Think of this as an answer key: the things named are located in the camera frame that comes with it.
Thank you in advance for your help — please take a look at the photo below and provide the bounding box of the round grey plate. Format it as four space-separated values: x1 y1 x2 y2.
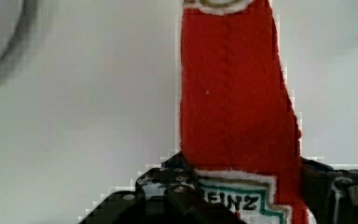
0 0 41 83

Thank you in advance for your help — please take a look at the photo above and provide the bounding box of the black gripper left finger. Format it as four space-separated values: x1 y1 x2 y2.
79 152 246 224

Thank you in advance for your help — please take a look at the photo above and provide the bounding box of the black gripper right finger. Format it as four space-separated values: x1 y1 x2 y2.
301 159 358 224

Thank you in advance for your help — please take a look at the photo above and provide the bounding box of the red ketchup bottle toy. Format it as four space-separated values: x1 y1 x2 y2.
180 0 310 224

